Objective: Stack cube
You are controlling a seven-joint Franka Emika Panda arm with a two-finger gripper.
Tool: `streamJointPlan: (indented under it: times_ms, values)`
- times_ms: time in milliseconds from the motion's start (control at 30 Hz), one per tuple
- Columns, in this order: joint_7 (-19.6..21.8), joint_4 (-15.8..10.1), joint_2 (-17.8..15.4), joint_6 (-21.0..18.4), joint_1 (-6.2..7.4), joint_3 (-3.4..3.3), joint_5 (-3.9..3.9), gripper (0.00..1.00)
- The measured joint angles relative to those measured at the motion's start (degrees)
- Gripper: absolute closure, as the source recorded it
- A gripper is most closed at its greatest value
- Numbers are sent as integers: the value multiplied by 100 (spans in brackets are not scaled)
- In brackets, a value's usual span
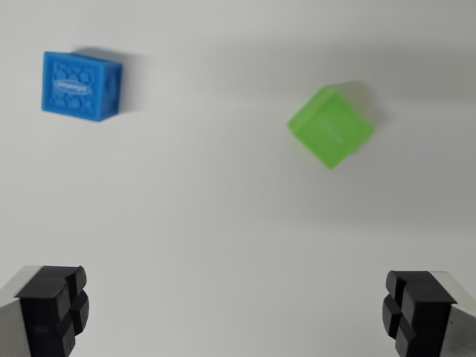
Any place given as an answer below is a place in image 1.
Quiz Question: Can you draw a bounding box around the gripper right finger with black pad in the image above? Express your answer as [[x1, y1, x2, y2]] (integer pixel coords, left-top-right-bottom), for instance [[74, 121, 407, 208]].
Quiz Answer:
[[382, 270, 476, 357]]

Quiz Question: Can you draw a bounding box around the green translucent cube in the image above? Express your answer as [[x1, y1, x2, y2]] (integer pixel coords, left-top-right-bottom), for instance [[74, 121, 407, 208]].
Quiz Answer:
[[286, 84, 375, 171]]

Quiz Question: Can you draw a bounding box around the blue patterned cube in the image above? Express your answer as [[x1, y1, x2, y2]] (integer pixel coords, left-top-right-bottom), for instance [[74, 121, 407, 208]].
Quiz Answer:
[[40, 51, 124, 123]]

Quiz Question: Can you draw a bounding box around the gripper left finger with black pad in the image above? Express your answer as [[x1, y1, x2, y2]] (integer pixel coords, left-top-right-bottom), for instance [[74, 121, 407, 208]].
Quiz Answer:
[[0, 265, 90, 357]]

